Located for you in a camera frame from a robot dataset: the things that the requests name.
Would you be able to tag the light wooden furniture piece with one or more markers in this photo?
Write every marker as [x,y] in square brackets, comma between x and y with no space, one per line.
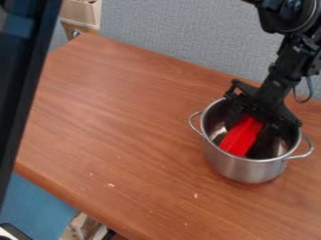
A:
[81,16]

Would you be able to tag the stainless steel pot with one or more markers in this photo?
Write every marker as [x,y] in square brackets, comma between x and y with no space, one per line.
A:
[261,166]

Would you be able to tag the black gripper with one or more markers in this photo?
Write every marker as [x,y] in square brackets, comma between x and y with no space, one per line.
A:
[264,103]

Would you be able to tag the red plastic block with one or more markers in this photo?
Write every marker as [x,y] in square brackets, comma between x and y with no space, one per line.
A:
[243,135]

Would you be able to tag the wooden frame under table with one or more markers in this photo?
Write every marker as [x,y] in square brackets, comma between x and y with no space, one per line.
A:
[83,228]

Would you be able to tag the dark object bottom corner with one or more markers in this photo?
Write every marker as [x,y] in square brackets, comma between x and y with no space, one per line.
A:
[11,233]

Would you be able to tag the dark blue arm link foreground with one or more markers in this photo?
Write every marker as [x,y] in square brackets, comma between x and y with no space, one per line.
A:
[27,24]

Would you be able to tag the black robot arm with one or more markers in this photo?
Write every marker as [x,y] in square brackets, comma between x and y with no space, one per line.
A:
[296,20]

